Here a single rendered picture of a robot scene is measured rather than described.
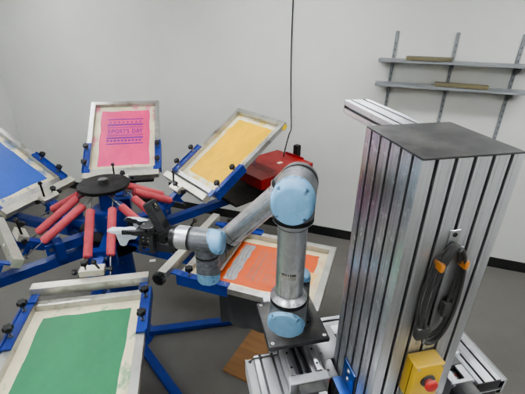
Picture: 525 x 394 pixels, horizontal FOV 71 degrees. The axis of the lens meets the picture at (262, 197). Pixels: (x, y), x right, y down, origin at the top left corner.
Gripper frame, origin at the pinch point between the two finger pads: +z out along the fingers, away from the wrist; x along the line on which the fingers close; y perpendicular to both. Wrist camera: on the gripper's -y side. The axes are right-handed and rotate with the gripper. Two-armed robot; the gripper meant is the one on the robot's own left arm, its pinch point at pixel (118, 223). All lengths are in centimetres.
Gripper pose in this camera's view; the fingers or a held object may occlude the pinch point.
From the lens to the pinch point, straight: 126.9
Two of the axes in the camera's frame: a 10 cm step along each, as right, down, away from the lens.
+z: -9.8, -1.0, 1.8
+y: -0.4, 9.5, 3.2
